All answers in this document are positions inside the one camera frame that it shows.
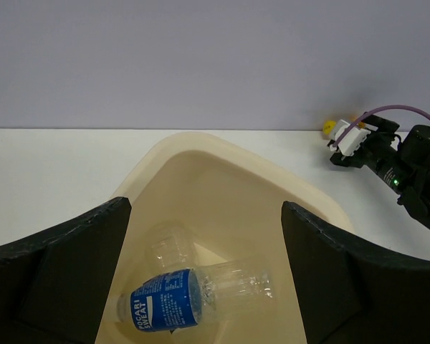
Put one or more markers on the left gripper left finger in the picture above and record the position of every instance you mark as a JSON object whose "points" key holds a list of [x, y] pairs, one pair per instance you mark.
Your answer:
{"points": [[54, 284]]}

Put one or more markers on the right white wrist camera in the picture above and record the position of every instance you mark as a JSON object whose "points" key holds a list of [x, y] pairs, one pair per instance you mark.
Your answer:
{"points": [[351, 141]]}

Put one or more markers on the cream plastic bin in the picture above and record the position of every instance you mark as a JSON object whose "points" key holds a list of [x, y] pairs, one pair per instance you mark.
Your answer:
{"points": [[231, 200]]}

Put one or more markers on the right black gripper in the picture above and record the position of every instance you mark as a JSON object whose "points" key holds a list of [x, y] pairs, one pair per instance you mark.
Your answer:
{"points": [[377, 145]]}

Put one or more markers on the yellow label plastic bottle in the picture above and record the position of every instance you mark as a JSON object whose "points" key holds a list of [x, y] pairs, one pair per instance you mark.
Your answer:
{"points": [[329, 125]]}

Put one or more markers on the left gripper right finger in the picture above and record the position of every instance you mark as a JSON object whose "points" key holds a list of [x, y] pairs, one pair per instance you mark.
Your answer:
{"points": [[351, 290]]}

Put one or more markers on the blue label plastic bottle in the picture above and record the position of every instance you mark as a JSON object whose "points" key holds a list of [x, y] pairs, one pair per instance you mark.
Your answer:
{"points": [[192, 296]]}

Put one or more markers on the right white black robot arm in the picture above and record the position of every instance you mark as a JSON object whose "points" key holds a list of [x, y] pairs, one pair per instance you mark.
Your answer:
{"points": [[405, 169]]}

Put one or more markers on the green label plastic bottle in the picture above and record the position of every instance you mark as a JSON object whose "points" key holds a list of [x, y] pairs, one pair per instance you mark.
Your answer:
{"points": [[170, 246]]}

